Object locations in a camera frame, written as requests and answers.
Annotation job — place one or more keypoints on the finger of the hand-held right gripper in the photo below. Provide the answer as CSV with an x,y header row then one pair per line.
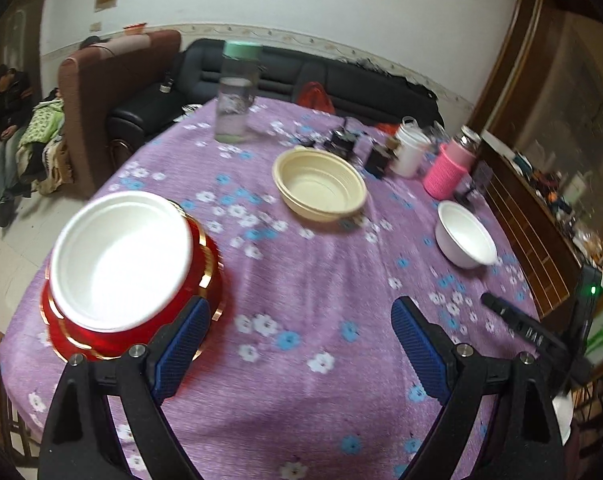
x,y
501,307

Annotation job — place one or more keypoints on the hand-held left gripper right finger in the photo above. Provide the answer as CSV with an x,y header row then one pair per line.
x,y
421,350

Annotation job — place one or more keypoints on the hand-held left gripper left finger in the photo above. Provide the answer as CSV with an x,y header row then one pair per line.
x,y
181,355

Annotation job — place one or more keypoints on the red plate with round label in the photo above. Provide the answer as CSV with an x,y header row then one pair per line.
x,y
209,265

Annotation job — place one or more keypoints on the large white bowl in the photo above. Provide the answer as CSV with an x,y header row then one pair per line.
x,y
121,260

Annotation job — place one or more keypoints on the small white bowl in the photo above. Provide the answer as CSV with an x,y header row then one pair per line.
x,y
464,235

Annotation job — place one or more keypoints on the wooden cabinet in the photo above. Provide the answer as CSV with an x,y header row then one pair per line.
x,y
526,220

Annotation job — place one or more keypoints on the purple floral tablecloth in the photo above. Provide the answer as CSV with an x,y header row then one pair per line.
x,y
306,270

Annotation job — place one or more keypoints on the glass jar in pink sleeve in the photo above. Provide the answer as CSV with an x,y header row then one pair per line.
x,y
446,170

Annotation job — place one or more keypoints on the white plastic jar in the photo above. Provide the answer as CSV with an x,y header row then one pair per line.
x,y
410,152

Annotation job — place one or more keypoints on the wooden chair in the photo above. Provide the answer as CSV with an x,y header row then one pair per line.
x,y
9,410

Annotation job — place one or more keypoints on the beige ribbed bowl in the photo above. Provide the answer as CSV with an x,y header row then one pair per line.
x,y
321,185

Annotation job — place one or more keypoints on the black motor device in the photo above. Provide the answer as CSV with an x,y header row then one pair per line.
x,y
344,142

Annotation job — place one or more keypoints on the clear bottle with green lid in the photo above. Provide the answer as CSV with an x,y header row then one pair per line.
x,y
236,100

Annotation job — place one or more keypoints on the wooden framed panel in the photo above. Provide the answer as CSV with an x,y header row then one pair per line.
x,y
521,45

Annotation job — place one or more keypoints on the green floral blanket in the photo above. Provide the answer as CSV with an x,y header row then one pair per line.
x,y
41,125

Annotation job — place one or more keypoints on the red bag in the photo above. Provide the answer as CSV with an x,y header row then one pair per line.
x,y
315,97

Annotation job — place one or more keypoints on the brown armchair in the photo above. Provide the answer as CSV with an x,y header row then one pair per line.
x,y
116,80

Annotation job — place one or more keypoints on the black leather sofa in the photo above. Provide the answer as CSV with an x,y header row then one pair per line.
x,y
291,72

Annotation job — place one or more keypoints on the red basket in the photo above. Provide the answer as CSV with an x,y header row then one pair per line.
x,y
135,28

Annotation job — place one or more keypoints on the wall socket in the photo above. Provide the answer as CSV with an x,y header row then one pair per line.
x,y
96,26

